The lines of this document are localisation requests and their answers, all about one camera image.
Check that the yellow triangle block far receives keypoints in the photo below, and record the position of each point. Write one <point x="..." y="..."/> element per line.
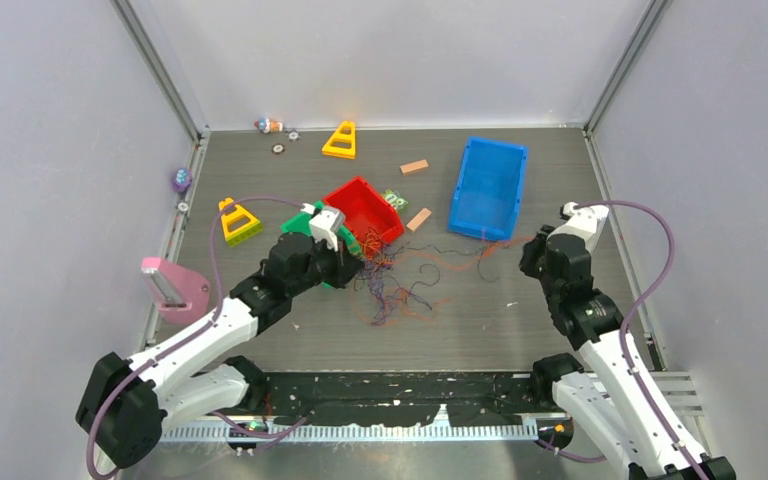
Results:
<point x="342" y="143"/>

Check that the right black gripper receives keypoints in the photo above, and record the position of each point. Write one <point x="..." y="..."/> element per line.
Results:
<point x="530" y="251"/>

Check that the blue plastic bin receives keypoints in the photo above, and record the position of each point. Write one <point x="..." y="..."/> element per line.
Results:
<point x="488" y="193"/>

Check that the yellow triangle block near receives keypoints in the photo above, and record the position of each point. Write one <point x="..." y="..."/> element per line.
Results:
<point x="237" y="223"/>

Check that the yellow triangle block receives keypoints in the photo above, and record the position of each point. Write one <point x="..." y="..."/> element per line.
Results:
<point x="237" y="223"/>
<point x="342" y="143"/>

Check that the wooden block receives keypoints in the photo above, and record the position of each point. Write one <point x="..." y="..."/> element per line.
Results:
<point x="418" y="219"/>
<point x="414" y="167"/>

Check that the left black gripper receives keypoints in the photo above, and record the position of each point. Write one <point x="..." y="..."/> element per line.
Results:
<point x="344" y="265"/>

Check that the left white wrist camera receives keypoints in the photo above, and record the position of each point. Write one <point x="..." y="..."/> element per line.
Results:
<point x="325" y="223"/>

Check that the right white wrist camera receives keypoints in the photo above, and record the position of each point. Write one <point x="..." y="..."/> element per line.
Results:
<point x="586" y="222"/>

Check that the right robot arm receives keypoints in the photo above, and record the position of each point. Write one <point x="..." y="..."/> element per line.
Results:
<point x="608" y="395"/>

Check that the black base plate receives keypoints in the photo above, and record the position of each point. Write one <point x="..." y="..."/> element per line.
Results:
<point x="397" y="399"/>

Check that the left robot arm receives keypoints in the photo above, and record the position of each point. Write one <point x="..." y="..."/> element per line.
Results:
<point x="129" y="403"/>

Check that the wooden block near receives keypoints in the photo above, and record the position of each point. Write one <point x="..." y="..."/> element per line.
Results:
<point x="418" y="219"/>

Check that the pink tape dispenser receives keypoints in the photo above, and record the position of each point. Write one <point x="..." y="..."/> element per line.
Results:
<point x="180" y="295"/>

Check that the green small toy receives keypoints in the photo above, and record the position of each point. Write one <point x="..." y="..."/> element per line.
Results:
<point x="395" y="200"/>

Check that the wooden block far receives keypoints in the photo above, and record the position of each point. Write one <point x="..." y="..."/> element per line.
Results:
<point x="414" y="167"/>

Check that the red plastic bin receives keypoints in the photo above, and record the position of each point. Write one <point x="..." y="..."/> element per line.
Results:
<point x="370" y="218"/>

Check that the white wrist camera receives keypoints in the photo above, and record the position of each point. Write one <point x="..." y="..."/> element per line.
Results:
<point x="586" y="222"/>
<point x="325" y="223"/>

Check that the small figurine toy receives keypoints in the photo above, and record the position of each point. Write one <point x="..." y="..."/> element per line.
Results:
<point x="267" y="125"/>

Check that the purple round toy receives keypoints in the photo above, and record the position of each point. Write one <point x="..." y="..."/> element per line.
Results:
<point x="182" y="180"/>

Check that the green plastic bin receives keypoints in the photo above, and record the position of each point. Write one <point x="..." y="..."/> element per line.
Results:
<point x="299" y="223"/>

